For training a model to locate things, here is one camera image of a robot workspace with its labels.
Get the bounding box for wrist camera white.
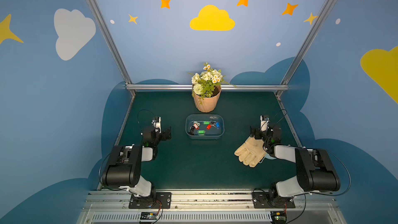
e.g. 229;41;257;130
260;115;270;132
152;116;161;130

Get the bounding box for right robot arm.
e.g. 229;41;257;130
250;126;341;201

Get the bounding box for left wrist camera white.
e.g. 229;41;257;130
152;116;161;130

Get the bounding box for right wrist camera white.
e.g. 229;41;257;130
260;115;270;132

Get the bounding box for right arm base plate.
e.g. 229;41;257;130
252;191;295;209

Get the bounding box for beige work glove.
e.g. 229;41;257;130
234;137;267;168

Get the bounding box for right circuit board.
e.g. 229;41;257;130
271;212;287;224

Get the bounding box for black tag key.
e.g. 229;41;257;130
189;126;195;135

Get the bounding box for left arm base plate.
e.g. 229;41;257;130
129;192;172;209

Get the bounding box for white and green flowers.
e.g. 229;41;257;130
189;62;231;99

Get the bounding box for pink flower pot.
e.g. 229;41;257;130
193;86;221;113

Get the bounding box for circuit board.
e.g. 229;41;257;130
140;212;158;222
271;212;287;224

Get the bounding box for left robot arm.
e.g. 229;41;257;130
99;126;172;199

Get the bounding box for left circuit board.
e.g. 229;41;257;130
140;212;158;222

